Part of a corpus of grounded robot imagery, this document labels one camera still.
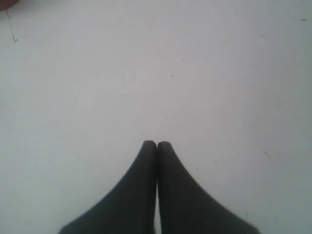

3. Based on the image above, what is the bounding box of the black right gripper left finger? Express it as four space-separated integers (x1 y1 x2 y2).
60 140 156 234

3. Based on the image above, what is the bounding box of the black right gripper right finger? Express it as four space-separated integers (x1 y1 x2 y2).
157 141 259 234

